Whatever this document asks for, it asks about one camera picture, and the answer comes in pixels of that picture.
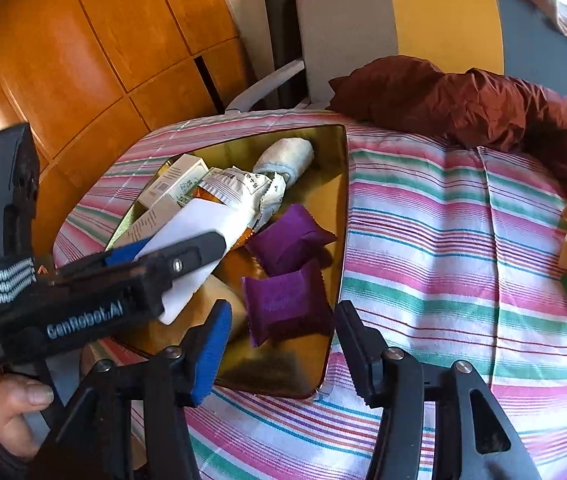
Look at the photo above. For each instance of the gold metal tray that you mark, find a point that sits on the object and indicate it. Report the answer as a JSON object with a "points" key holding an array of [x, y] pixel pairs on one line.
{"points": [[323, 185]]}

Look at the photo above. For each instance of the white foam block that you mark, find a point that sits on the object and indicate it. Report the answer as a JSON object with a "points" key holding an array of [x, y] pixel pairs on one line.
{"points": [[198, 220]]}

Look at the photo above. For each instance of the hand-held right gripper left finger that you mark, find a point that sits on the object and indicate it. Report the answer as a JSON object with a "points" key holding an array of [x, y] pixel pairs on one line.
{"points": [[211, 350]]}

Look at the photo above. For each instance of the white printed carton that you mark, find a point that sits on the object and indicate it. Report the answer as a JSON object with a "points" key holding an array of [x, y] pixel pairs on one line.
{"points": [[138, 225]]}

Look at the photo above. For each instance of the grey yellow blue chair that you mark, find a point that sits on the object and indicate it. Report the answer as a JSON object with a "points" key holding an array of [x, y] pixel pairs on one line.
{"points": [[438, 15]]}

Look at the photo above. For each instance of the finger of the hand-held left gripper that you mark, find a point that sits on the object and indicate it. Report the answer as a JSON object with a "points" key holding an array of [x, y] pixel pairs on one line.
{"points": [[188, 257], [128, 252]]}

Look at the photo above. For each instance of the striped tablecloth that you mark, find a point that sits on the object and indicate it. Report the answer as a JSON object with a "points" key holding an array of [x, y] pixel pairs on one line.
{"points": [[438, 240]]}

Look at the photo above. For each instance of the white printed packet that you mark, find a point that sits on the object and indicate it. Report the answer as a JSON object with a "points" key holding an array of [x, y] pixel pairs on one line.
{"points": [[243, 185]]}

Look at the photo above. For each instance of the cream knit sock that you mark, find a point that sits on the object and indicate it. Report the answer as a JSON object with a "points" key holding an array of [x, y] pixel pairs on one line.
{"points": [[283, 157]]}

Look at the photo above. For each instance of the green and white toothpaste box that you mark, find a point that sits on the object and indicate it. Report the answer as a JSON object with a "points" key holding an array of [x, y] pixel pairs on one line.
{"points": [[178, 170]]}

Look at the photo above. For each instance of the person's left hand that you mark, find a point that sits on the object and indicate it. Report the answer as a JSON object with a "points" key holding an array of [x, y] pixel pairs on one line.
{"points": [[18, 405]]}

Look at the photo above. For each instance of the wooden wardrobe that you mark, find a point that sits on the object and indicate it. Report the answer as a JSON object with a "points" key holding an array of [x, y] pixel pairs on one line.
{"points": [[88, 35]]}

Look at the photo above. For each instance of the brown red jacket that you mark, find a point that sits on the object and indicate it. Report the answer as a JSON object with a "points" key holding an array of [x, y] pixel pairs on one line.
{"points": [[463, 105]]}

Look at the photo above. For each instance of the orange snack packet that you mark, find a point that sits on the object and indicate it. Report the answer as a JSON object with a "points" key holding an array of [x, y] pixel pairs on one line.
{"points": [[240, 241]]}

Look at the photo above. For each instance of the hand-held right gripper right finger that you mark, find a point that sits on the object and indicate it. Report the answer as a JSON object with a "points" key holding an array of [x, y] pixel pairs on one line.
{"points": [[358, 355]]}

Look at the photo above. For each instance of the purple snack packet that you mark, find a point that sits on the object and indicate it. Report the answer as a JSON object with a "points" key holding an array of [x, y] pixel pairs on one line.
{"points": [[283, 300], [288, 237]]}

